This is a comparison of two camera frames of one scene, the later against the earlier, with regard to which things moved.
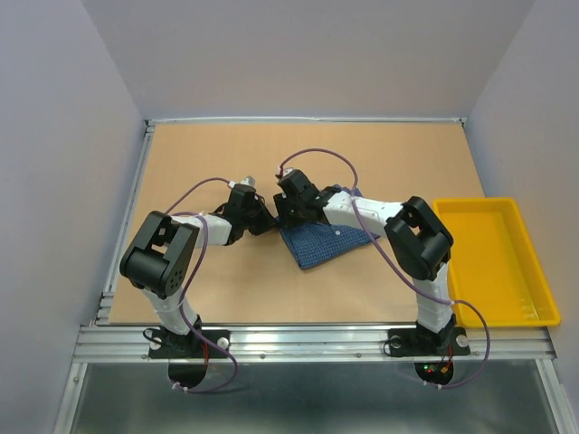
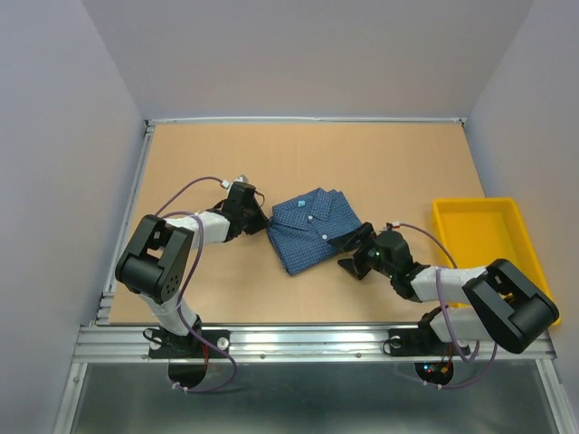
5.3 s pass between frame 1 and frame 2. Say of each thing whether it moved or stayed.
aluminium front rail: stayed
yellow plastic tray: stayed
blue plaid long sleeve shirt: moved
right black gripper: moved
